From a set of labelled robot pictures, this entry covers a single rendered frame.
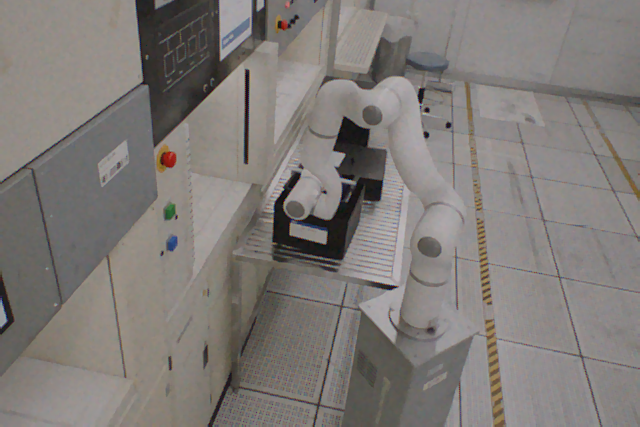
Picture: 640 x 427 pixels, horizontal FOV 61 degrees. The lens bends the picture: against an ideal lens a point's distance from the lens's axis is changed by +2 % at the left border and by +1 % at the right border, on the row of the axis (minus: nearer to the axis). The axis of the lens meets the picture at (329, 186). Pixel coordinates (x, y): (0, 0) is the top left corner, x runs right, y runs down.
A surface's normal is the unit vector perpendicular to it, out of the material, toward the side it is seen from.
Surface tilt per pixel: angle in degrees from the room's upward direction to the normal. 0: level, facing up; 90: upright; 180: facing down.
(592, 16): 90
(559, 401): 0
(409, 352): 0
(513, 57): 90
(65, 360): 90
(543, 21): 90
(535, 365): 0
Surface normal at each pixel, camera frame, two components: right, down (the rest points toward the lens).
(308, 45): -0.18, 0.51
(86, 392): 0.09, -0.84
